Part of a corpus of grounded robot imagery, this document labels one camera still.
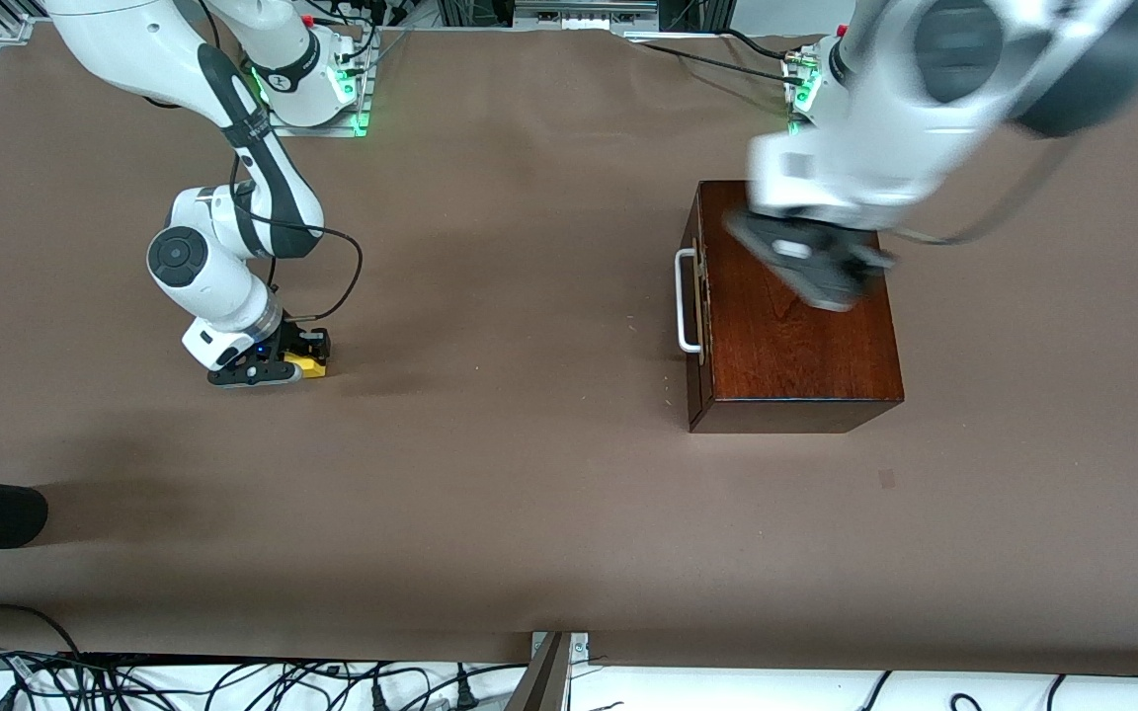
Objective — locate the paper table cover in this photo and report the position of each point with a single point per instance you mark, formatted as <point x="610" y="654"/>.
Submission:
<point x="431" y="444"/>

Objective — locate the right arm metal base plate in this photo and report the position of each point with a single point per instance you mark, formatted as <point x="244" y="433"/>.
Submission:
<point x="317" y="130"/>

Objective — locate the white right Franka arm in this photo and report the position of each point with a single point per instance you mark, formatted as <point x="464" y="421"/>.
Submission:
<point x="203" y="267"/>

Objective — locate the black power plug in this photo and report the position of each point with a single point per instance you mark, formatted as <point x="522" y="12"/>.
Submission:
<point x="465" y="696"/>
<point x="378" y="697"/>

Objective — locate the silver corner bracket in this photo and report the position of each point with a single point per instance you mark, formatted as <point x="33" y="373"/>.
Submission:
<point x="581" y="647"/>

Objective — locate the grey metal post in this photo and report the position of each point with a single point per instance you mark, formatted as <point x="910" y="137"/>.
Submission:
<point x="544" y="681"/>

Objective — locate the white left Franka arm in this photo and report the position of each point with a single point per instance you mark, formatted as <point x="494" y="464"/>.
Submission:
<point x="925" y="89"/>

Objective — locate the dark wooden drawer cabinet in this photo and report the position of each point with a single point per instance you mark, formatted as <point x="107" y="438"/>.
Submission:
<point x="806" y="355"/>

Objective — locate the yellow block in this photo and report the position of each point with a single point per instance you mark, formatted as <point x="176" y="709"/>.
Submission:
<point x="312" y="367"/>

